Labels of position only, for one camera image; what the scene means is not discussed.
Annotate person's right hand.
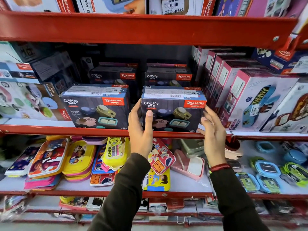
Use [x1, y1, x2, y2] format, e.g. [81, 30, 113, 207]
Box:
[197, 105, 228, 168]

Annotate person's left hand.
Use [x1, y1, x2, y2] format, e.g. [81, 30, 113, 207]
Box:
[128, 98, 154, 159]

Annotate dark lunch box carton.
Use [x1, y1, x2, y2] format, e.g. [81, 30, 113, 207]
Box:
[141, 85, 207, 133]
[89, 66, 138, 86]
[144, 67, 193, 87]
[59, 83, 132, 130]

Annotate person's left forearm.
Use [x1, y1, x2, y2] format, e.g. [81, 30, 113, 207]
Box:
[87, 153, 152, 231]

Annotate person's right forearm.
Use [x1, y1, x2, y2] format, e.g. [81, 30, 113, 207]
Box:
[209, 167, 270, 231]

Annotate grey green lunch box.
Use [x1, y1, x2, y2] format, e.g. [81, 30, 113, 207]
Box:
[179, 139, 205, 157]

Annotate cream maroon container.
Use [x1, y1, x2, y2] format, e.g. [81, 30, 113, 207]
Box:
[224, 139, 244, 160]

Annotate red cartoon letter lunch box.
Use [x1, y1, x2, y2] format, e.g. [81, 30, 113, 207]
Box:
[147, 138, 176, 176]

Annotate pink lunch box white insert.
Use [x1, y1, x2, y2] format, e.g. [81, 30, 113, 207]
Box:
[170, 149, 205, 181]

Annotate yellow green pencil lunch box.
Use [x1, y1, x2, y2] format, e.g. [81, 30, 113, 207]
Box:
[102, 137, 130, 168]

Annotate pink white lunch box carton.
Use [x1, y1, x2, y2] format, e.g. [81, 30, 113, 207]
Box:
[218, 69, 299, 132]
[208, 60, 264, 111]
[203, 53, 247, 94]
[196, 47, 232, 84]

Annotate purple lunch box lid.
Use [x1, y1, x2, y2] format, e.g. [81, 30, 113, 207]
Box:
[81, 136, 108, 145]

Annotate yellow blue cartoon lunch box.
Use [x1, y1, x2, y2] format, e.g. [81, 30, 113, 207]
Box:
[143, 168, 171, 192]

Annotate blue rim clear container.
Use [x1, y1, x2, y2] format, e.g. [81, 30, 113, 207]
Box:
[255, 141, 276, 155]

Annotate blue rim steel container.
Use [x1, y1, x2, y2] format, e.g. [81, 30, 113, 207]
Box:
[235, 172, 261, 193]
[255, 160, 281, 179]
[256, 174, 282, 194]

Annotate red white cartoon lunch box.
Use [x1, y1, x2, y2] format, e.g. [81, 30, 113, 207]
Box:
[90, 171, 116, 187]

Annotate red metal shelf board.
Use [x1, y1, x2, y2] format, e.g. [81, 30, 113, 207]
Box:
[0, 124, 308, 143]
[0, 11, 299, 50]
[0, 189, 308, 200]

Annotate red white small carton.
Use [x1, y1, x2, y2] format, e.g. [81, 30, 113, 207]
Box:
[148, 198, 185, 213]

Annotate white carton brown lunch box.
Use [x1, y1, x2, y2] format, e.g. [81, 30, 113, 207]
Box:
[259, 80, 308, 134]

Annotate blue round container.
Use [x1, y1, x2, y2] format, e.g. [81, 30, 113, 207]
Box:
[283, 149, 308, 165]

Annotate green rim steel container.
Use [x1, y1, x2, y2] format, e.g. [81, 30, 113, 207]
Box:
[280, 162, 308, 188]

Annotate orange cartoon lunch box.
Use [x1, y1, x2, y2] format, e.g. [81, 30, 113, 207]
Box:
[27, 138, 69, 179]

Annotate yellow cartoon carton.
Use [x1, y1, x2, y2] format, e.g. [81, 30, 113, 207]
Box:
[59, 196, 104, 211]

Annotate dark grey carton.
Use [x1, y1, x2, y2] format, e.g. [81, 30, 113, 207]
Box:
[30, 51, 82, 94]

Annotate white carton with price label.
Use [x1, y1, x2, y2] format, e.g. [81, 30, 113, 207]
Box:
[149, 0, 217, 16]

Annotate white carton colourful bowls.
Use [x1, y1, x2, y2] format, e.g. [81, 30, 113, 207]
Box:
[0, 81, 72, 121]

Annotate white carton blue lunch box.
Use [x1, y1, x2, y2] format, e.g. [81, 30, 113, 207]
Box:
[74, 0, 147, 15]

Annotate purple pink carton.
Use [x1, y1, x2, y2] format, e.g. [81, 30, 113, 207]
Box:
[215, 0, 293, 18]

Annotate dark blue space lunch box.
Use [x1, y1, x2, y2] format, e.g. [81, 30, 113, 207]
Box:
[4, 146, 40, 177]

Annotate white blue flat carton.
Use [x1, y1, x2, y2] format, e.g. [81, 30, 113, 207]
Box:
[0, 61, 41, 84]

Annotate red bracelet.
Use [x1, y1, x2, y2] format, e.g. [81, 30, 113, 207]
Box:
[209, 163, 231, 172]

